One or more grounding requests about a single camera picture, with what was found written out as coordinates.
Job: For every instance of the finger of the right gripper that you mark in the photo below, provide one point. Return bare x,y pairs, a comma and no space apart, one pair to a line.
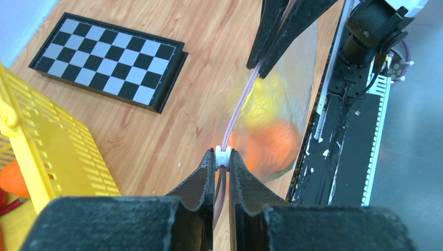
298,16
270,22

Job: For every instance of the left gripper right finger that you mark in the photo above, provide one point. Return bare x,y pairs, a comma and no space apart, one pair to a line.
262,220

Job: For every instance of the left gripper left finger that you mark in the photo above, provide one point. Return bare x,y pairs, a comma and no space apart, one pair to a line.
180,220

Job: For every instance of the orange tangerine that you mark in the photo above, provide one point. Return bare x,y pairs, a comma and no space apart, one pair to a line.
12,180
271,150

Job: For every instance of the yellow lemon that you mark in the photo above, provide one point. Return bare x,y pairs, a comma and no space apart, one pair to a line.
263,103

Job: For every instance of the clear zip top bag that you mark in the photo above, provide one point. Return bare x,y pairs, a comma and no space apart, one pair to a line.
296,67

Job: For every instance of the yellow plastic basket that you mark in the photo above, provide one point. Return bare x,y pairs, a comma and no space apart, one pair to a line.
55,151

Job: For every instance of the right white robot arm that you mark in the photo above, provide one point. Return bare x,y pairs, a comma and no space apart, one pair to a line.
375,26

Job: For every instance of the black white checkerboard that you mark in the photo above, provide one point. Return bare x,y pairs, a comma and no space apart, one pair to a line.
125,64

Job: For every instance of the red chili pepper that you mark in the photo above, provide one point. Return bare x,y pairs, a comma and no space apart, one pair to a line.
11,206

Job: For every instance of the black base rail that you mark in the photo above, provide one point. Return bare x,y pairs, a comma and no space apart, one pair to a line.
338,159

